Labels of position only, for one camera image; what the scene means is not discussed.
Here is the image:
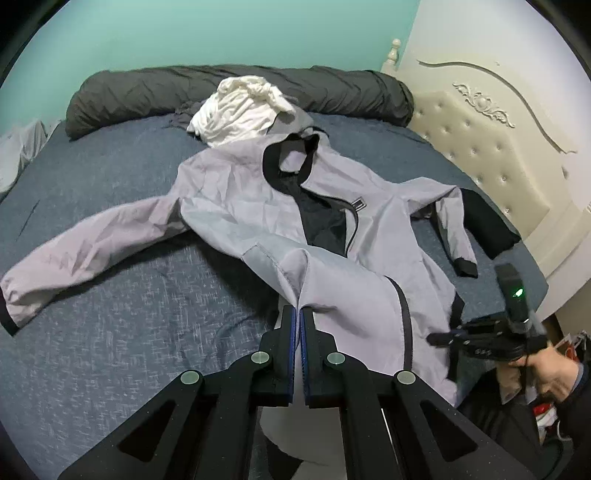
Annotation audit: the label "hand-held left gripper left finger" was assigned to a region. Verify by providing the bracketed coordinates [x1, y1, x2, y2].
[58, 305, 297, 480]

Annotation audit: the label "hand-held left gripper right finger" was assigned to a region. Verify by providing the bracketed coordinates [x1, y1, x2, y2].
[300, 307, 536, 480]

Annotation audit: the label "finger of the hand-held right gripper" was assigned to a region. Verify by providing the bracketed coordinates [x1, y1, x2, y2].
[427, 323, 483, 358]

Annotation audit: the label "person's right forearm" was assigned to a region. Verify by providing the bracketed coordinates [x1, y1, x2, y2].
[561, 359, 591, 418]

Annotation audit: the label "person's right hand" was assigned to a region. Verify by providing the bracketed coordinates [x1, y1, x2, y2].
[508, 345, 581, 403]

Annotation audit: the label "black folded garment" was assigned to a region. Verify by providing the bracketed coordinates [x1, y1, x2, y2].
[457, 187, 522, 260]

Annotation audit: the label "person's dark trousers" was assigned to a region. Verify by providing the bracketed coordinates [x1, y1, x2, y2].
[459, 369, 575, 480]

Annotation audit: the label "red object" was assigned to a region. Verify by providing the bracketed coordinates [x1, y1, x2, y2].
[534, 401, 563, 429]

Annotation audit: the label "cream tufted headboard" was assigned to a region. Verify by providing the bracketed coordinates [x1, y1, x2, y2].
[381, 39, 591, 321]

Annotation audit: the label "bed with blue bedsheet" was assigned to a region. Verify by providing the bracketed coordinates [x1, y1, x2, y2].
[0, 108, 550, 480]

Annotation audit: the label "white shirt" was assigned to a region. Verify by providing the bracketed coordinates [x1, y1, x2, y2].
[187, 75, 296, 148]

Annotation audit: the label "dark grey rolled duvet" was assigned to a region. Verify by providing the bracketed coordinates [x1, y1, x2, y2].
[66, 66, 415, 140]

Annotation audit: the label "light grey blanket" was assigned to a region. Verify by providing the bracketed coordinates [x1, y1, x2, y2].
[0, 119, 52, 193]

